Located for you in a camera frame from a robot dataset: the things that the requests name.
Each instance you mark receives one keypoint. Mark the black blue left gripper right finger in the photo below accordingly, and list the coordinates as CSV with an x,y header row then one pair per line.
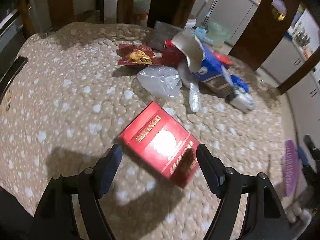
x,y
264,216

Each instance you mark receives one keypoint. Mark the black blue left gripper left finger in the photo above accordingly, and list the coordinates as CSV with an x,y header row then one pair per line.
x,y
54,217

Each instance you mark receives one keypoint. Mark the red Shuangxi cigarette pack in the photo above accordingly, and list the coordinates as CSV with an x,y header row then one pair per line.
x,y
163,143

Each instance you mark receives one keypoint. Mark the white kitchen cabinets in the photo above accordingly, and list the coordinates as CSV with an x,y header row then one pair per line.
x,y
284,60

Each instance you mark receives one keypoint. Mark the green trash bag bin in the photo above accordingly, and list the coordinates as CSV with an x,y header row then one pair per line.
x,y
217,33

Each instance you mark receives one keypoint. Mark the white gloved right hand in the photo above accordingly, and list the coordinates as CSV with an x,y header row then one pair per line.
x,y
296,213

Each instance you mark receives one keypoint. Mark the torn blue white carton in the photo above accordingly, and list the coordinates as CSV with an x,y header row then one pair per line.
x,y
202,66

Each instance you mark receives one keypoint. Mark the clear plastic bag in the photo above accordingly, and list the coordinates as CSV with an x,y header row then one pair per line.
x,y
162,82

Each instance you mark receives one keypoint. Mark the light blue mop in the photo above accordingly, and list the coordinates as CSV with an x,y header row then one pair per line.
x,y
202,29

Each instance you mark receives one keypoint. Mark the black phone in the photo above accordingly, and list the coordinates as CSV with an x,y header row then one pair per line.
x,y
11,73

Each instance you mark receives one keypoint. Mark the small red box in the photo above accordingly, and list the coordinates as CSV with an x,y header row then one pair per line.
x,y
171,55

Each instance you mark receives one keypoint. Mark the red snack packet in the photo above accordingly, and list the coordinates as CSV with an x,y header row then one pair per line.
x,y
132,55

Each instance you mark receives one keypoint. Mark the grey metal tin box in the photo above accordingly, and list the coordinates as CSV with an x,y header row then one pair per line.
x,y
162,32

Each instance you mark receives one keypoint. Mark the dark wooden chair frame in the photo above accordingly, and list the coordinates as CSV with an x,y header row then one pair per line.
x,y
257,42

